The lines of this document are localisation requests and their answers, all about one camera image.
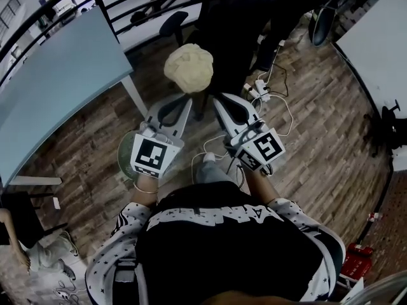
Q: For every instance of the patterned grey rug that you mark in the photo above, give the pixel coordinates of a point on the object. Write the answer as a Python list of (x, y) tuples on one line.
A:
[(38, 284)]

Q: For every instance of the white desk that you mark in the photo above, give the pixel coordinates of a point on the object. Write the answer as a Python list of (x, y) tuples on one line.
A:
[(375, 46)]

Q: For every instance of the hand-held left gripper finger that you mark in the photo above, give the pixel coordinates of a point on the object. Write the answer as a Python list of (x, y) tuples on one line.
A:
[(155, 109), (185, 116)]

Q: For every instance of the black white star-print shirt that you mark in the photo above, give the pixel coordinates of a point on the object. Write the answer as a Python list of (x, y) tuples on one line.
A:
[(222, 249)]

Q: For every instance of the red box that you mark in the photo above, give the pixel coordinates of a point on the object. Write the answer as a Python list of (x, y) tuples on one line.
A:
[(353, 265)]

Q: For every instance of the person's left forearm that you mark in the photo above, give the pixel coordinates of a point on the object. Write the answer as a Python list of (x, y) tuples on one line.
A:
[(144, 194)]

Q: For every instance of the white power strip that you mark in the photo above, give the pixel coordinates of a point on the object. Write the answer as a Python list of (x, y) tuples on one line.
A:
[(261, 87), (249, 89)]

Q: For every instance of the person's right forearm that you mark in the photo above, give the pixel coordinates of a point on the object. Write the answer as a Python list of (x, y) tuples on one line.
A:
[(262, 189)]

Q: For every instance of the person's white shoe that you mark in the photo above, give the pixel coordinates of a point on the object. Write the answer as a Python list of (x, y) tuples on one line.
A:
[(209, 157)]

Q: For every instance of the cream clothes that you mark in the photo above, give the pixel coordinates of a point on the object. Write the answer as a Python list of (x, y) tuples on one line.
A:
[(189, 68)]

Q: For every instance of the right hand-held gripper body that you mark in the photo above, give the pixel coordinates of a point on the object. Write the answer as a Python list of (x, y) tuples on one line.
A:
[(264, 149)]

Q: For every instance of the light blue table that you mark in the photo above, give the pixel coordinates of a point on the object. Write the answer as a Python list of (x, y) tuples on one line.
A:
[(57, 84)]

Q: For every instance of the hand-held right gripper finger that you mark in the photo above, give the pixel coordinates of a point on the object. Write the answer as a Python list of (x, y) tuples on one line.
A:
[(222, 116), (248, 108)]

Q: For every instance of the green round basket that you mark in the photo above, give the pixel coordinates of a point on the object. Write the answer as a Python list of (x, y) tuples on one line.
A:
[(124, 157)]

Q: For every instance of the red fire extinguisher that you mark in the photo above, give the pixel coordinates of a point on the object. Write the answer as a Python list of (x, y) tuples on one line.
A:
[(360, 249)]

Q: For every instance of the person's grey trouser leg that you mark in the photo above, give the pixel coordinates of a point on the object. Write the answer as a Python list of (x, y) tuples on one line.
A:
[(211, 172)]

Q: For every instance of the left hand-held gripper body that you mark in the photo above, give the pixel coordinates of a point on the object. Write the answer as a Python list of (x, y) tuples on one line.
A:
[(149, 154)]

